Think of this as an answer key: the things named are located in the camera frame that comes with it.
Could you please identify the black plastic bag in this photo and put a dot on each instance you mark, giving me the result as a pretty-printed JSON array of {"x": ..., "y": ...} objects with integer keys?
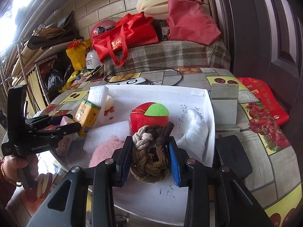
[{"x": 56, "y": 79}]

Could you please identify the yellow shopping bag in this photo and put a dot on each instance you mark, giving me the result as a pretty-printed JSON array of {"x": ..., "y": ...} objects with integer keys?
[{"x": 77, "y": 51}]

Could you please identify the brown knotted rope ball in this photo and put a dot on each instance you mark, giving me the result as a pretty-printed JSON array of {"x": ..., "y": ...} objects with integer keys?
[{"x": 149, "y": 157}]

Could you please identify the white foam sheet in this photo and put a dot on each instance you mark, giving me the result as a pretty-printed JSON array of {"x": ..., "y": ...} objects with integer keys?
[{"x": 96, "y": 136}]

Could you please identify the red plastic bag with print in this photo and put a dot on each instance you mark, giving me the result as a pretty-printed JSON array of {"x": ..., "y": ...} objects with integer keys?
[{"x": 265, "y": 95}]

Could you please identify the dark brown door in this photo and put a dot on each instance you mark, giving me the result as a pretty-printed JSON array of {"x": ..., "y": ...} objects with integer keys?
[{"x": 264, "y": 39}]

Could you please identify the white foam block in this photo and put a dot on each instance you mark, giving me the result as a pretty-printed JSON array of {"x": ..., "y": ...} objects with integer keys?
[{"x": 97, "y": 106}]

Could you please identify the cream foam roll bundle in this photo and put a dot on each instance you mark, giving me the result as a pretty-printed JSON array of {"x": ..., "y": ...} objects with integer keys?
[{"x": 157, "y": 9}]

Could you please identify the cream hexagonal foam piece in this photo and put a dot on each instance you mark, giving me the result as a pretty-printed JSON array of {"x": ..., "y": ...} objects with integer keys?
[{"x": 109, "y": 103}]

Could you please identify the plaid blanket covered bench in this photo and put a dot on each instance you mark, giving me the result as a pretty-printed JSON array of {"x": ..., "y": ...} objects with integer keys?
[{"x": 171, "y": 54}]

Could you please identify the wooden shelf with clutter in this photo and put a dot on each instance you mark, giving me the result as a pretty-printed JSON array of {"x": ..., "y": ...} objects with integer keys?
[{"x": 46, "y": 49}]

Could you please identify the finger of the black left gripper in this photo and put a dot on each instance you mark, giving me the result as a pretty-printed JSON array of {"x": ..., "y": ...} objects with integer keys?
[
  {"x": 53, "y": 134},
  {"x": 45, "y": 120}
]

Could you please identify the white helmet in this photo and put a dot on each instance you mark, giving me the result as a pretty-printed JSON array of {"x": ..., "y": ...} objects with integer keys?
[{"x": 92, "y": 60}]

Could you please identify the red plush ball with face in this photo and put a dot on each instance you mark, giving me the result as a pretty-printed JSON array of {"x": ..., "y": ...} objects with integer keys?
[{"x": 148, "y": 114}]

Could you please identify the red helmet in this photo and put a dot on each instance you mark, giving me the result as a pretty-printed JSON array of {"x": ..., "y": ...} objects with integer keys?
[{"x": 101, "y": 27}]

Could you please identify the fruit pattern tablecloth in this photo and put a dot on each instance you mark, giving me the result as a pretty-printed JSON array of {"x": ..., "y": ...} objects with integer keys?
[{"x": 275, "y": 180}]

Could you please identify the white knitted cloth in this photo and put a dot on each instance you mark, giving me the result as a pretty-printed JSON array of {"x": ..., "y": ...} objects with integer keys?
[{"x": 195, "y": 136}]

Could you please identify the person's left hand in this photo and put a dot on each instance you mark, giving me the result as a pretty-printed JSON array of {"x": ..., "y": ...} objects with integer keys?
[{"x": 11, "y": 164}]

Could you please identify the white foam tray box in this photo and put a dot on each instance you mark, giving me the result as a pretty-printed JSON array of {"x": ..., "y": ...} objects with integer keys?
[{"x": 178, "y": 102}]

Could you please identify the red tote bag with handles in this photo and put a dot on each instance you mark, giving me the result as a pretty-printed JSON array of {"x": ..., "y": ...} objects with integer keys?
[{"x": 130, "y": 31}]

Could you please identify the yellow tissue pack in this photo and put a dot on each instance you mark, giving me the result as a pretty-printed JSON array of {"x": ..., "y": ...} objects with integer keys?
[{"x": 86, "y": 116}]

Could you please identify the grey small box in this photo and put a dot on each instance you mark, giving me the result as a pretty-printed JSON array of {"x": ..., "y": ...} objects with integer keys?
[{"x": 224, "y": 99}]

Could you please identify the dark red fabric bag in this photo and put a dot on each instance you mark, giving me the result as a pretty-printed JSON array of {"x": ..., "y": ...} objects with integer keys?
[{"x": 188, "y": 22}]

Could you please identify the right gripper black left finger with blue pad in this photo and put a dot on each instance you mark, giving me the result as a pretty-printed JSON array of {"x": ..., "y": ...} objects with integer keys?
[{"x": 66, "y": 204}]

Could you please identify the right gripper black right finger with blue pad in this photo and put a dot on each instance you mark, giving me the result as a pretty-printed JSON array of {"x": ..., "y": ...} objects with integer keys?
[{"x": 234, "y": 204}]

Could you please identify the white round device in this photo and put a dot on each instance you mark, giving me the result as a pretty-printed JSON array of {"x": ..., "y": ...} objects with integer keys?
[{"x": 137, "y": 81}]

